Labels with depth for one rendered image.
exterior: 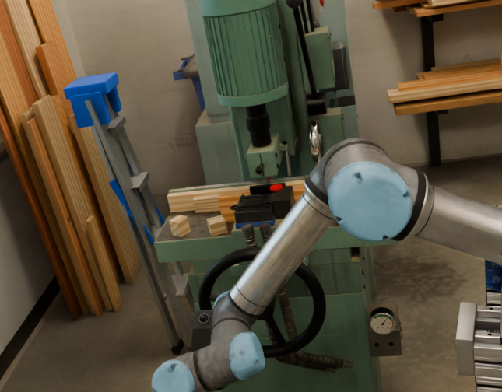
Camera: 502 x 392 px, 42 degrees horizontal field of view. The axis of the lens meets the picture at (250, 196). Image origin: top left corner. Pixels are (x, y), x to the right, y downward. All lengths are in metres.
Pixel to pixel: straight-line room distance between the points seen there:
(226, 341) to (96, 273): 2.03
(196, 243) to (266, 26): 0.55
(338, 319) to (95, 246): 1.61
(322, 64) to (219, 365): 0.93
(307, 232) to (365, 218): 0.20
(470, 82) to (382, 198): 2.76
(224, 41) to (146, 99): 2.69
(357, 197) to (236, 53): 0.66
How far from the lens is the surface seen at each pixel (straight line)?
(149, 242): 2.57
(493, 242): 1.09
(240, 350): 1.16
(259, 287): 1.22
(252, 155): 1.65
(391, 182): 0.97
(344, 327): 1.73
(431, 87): 3.68
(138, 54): 4.16
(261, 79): 1.56
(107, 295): 3.22
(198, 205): 1.78
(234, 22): 1.53
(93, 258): 3.13
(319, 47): 1.78
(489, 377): 1.46
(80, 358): 3.00
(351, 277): 1.65
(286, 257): 1.19
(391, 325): 1.65
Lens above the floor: 1.61
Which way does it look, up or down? 23 degrees down
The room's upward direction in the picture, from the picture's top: 10 degrees counter-clockwise
